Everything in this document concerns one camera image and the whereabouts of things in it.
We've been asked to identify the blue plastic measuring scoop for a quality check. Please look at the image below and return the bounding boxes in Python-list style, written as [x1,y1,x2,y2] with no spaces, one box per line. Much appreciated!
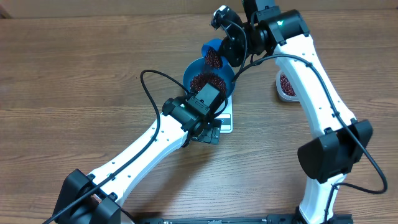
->
[201,39,224,69]

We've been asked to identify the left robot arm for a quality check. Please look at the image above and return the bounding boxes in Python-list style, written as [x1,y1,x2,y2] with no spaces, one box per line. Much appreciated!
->
[47,95,228,224]

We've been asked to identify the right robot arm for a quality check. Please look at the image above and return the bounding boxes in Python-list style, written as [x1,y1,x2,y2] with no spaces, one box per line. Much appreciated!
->
[211,1,373,223]

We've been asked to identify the white digital kitchen scale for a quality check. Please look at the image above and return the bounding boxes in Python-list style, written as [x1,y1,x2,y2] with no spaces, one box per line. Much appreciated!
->
[216,96,233,134]

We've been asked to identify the blue metal bowl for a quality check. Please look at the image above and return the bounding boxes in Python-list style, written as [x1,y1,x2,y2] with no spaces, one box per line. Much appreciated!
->
[183,57,235,97]

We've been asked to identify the red adzuki beans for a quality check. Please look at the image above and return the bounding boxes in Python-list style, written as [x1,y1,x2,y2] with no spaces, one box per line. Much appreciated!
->
[189,47,296,97]

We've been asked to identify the clear plastic food container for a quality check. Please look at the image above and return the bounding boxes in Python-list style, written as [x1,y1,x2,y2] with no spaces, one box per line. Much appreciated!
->
[275,70,299,103]

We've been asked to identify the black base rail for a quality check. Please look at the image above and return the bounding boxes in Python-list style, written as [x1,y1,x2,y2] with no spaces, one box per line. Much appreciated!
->
[130,213,354,224]

